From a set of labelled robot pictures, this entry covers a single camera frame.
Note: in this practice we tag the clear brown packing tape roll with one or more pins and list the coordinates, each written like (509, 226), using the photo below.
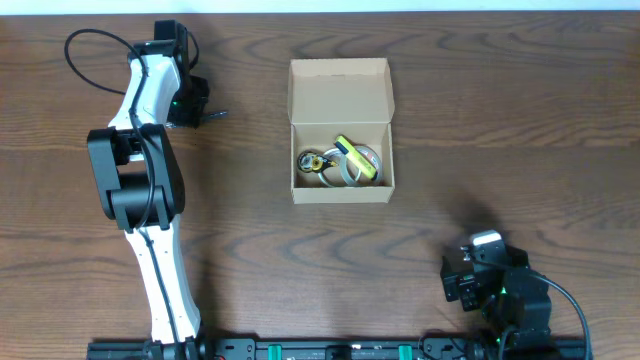
(354, 180)

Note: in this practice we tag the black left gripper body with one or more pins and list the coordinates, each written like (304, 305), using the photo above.
(188, 98)

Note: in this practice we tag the black yellow correction tape dispenser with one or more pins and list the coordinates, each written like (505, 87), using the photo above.
(314, 162)

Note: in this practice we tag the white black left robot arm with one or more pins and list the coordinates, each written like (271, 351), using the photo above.
(142, 189)

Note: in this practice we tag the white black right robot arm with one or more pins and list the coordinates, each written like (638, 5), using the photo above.
(522, 307)

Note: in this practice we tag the black pen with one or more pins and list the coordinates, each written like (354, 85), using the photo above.
(213, 116)

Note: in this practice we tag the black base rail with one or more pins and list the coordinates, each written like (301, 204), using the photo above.
(250, 349)

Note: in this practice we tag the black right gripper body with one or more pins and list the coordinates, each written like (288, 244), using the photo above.
(471, 296)

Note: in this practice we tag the yellow highlighter marker black cap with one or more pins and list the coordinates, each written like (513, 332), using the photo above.
(353, 155)

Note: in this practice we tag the open cardboard box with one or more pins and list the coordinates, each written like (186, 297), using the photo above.
(331, 97)

